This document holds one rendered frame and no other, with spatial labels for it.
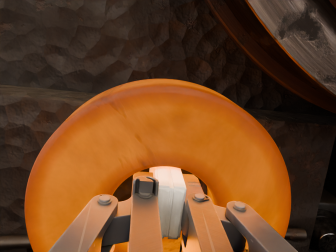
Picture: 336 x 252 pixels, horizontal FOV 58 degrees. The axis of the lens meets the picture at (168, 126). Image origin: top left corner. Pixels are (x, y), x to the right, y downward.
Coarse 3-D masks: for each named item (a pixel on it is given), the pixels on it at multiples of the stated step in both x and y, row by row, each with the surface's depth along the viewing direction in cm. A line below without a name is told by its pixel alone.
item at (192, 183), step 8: (184, 176) 18; (192, 176) 18; (192, 184) 17; (192, 192) 16; (200, 192) 16; (184, 208) 15; (216, 208) 15; (224, 208) 15; (184, 216) 15; (224, 216) 14; (184, 224) 15; (224, 224) 14; (232, 224) 14; (184, 232) 15; (232, 232) 14; (232, 240) 14; (240, 240) 14; (232, 248) 14; (240, 248) 14
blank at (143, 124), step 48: (96, 96) 17; (144, 96) 15; (192, 96) 16; (48, 144) 16; (96, 144) 16; (144, 144) 16; (192, 144) 16; (240, 144) 17; (48, 192) 16; (96, 192) 17; (240, 192) 17; (288, 192) 18; (48, 240) 17
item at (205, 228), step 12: (192, 204) 14; (204, 204) 14; (192, 216) 13; (204, 216) 13; (216, 216) 13; (192, 228) 13; (204, 228) 12; (216, 228) 12; (192, 240) 12; (204, 240) 11; (216, 240) 12; (228, 240) 12
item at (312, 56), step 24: (240, 0) 17; (264, 0) 16; (288, 0) 17; (312, 0) 17; (264, 24) 17; (288, 24) 17; (312, 24) 17; (264, 48) 23; (288, 48) 17; (312, 48) 17; (312, 72) 18
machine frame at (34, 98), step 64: (0, 0) 29; (64, 0) 30; (128, 0) 30; (192, 0) 31; (0, 64) 30; (64, 64) 31; (128, 64) 31; (192, 64) 32; (0, 128) 26; (320, 128) 29; (0, 192) 28; (128, 192) 29; (320, 192) 30
